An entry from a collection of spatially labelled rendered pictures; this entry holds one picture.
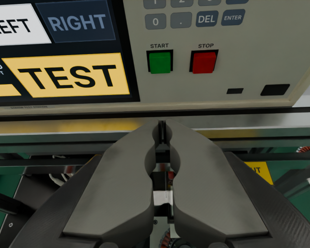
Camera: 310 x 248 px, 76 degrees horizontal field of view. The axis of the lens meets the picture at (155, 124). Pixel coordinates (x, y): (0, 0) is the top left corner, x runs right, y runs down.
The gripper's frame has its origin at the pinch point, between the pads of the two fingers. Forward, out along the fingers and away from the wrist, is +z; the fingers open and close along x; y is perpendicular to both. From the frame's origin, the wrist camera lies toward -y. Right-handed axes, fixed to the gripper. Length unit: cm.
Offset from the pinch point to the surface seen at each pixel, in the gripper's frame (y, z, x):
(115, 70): -1.6, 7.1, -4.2
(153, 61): -2.6, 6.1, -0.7
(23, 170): 13.3, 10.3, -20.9
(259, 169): 10.6, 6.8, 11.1
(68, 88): 0.2, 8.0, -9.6
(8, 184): 35, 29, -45
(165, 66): -2.0, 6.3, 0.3
